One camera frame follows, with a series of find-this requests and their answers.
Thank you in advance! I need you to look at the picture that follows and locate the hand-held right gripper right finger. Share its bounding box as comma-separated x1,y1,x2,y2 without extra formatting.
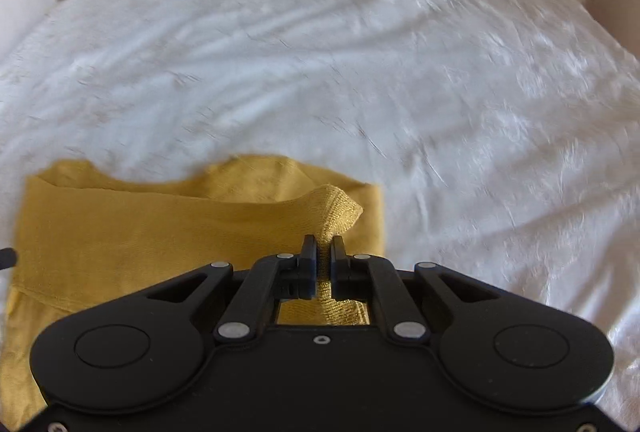
331,235,501,346

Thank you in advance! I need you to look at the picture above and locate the yellow knitted top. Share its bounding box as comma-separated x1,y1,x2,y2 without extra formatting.
0,154,387,432

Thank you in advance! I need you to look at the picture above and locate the bed with white bedspread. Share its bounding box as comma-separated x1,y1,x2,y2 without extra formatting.
0,0,640,432

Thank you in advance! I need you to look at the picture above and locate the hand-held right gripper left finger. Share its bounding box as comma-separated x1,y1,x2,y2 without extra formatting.
145,235,318,344

